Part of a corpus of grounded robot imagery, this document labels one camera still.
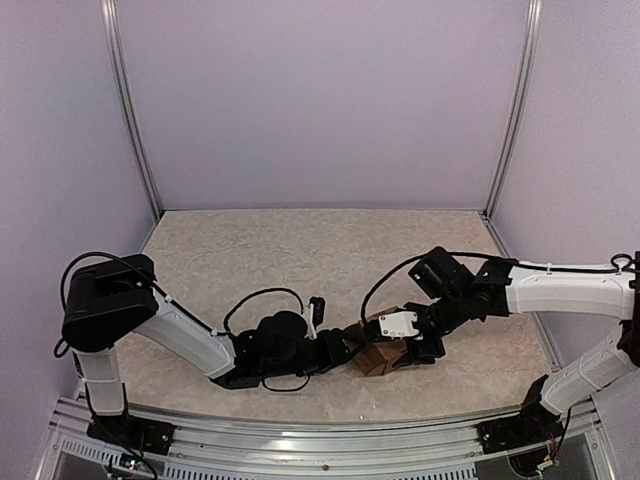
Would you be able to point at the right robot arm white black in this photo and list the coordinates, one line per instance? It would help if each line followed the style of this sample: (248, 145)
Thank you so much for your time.
(506, 286)

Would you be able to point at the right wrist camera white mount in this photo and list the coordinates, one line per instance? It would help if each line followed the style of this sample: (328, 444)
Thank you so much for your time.
(392, 326)

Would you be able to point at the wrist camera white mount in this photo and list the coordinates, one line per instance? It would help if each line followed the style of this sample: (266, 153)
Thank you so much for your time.
(392, 326)
(314, 315)

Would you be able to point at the aluminium frame post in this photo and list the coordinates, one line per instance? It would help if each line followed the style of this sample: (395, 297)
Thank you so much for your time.
(517, 106)
(110, 19)

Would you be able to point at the front aluminium frame rail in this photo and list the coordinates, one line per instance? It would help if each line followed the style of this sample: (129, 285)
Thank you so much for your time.
(213, 447)

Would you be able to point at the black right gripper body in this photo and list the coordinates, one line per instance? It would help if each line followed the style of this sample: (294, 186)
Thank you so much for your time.
(422, 352)

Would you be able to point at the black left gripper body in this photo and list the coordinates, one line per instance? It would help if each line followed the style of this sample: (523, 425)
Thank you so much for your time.
(321, 361)

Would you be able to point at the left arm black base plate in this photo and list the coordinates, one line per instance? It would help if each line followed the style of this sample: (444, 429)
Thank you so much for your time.
(133, 432)

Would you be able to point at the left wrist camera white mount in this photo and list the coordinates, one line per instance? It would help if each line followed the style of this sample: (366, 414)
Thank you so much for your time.
(314, 315)

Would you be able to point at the right aluminium frame post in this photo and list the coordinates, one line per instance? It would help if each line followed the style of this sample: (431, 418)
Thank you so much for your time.
(517, 106)

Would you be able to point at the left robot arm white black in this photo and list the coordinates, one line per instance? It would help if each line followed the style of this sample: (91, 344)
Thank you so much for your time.
(105, 298)

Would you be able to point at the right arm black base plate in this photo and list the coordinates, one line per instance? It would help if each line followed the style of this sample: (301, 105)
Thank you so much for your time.
(513, 432)

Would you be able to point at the left aluminium frame post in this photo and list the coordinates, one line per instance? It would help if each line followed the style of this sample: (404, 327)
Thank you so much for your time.
(110, 19)

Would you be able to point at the brown cardboard box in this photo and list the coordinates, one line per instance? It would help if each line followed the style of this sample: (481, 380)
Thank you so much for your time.
(378, 358)

